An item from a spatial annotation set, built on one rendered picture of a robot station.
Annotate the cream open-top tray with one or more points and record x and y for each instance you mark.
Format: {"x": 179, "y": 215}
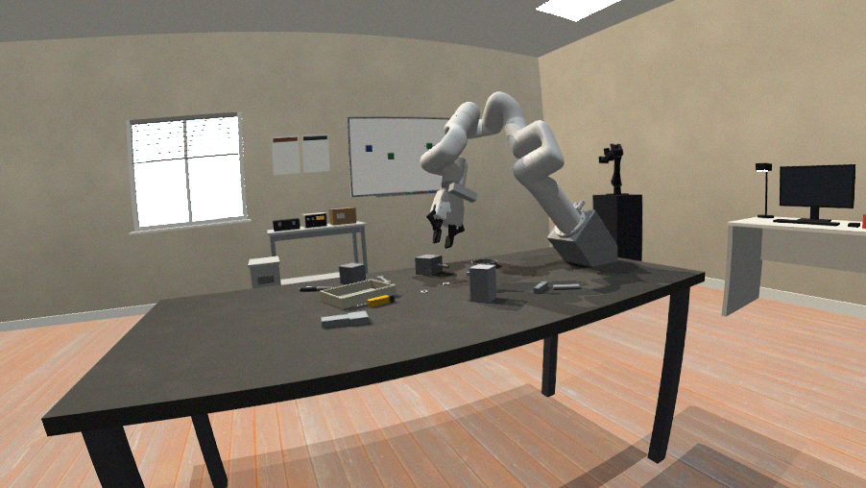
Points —
{"x": 353, "y": 293}

